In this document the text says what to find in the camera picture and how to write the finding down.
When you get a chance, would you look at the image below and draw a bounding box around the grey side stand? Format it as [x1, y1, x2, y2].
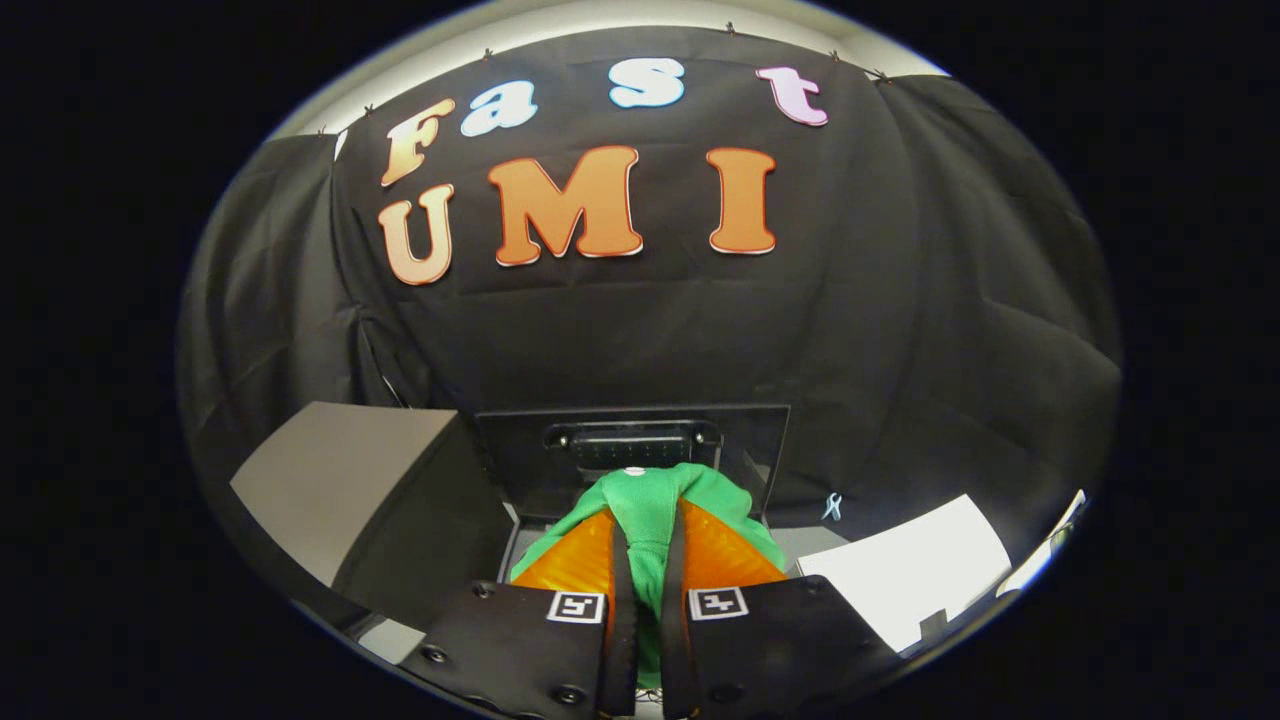
[230, 400, 516, 633]

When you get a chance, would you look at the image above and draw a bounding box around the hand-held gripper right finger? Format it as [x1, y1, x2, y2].
[658, 498, 903, 720]

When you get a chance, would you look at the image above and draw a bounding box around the green polo shirt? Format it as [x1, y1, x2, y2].
[510, 462, 791, 691]

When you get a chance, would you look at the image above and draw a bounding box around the white flat board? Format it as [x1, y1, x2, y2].
[798, 494, 1013, 653]

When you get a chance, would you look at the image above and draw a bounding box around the thin black cable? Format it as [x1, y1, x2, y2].
[358, 318, 409, 409]

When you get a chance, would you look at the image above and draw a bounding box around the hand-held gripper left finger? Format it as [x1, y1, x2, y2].
[398, 505, 641, 720]

